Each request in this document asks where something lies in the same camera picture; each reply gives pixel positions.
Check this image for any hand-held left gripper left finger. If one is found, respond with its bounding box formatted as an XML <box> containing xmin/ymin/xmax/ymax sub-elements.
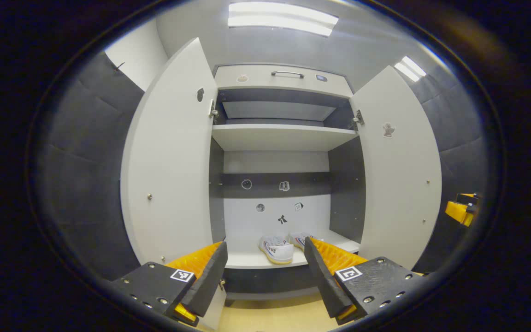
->
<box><xmin>109</xmin><ymin>241</ymin><xmax>229</xmax><ymax>327</ymax></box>

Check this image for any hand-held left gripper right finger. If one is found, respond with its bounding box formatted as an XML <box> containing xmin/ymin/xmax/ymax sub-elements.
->
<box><xmin>303</xmin><ymin>237</ymin><xmax>427</xmax><ymax>326</ymax></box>

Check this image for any white shoe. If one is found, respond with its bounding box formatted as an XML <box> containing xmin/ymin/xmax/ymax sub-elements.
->
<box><xmin>289</xmin><ymin>232</ymin><xmax>314</xmax><ymax>252</ymax></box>
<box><xmin>259</xmin><ymin>235</ymin><xmax>295</xmax><ymax>265</ymax></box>

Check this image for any grey shoe cabinet door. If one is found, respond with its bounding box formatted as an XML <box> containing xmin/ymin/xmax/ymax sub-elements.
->
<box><xmin>349</xmin><ymin>65</ymin><xmax>443</xmax><ymax>272</ymax></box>
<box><xmin>120</xmin><ymin>37</ymin><xmax>227</xmax><ymax>332</ymax></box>

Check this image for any grey shoe cabinet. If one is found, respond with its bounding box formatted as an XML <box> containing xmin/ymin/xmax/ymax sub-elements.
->
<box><xmin>120</xmin><ymin>37</ymin><xmax>443</xmax><ymax>332</ymax></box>

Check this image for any grey cabinet drawer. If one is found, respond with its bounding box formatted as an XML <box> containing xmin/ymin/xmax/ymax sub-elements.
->
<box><xmin>214</xmin><ymin>65</ymin><xmax>354</xmax><ymax>98</ymax></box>

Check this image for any small ceiling light panel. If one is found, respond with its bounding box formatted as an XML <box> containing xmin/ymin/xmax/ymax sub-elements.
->
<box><xmin>394</xmin><ymin>56</ymin><xmax>427</xmax><ymax>83</ymax></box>

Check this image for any black backdrop cloth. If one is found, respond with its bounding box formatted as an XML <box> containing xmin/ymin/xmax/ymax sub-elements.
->
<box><xmin>35</xmin><ymin>48</ymin><xmax>490</xmax><ymax>282</ymax></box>

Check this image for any large ceiling light panel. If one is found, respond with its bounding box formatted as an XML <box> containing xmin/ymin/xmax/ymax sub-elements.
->
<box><xmin>228</xmin><ymin>2</ymin><xmax>340</xmax><ymax>37</ymax></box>

